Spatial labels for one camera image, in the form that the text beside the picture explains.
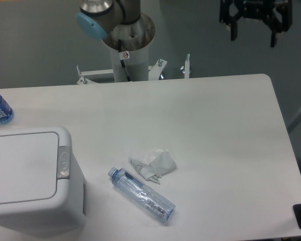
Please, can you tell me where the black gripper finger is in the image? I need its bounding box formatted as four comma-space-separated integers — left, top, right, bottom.
219, 0, 242, 41
263, 0, 293, 48

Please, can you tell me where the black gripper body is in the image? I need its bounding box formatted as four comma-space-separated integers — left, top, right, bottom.
234, 0, 278, 21

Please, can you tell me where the white trash can body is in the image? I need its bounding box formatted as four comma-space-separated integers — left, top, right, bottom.
0, 127, 86, 236

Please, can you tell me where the white trash can lid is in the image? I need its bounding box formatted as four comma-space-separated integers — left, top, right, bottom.
0, 133, 59, 204

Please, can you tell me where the crumpled paper and plastic wrapper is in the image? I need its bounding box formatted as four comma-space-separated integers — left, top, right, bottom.
128, 149, 177, 185

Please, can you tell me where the empty clear plastic bottle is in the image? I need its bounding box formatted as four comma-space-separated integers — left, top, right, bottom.
108, 167, 176, 222

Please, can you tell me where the grey lid push button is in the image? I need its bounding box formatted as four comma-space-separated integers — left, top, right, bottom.
57, 146, 71, 179

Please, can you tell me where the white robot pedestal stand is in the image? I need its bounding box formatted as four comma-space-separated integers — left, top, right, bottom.
76, 13, 192, 85

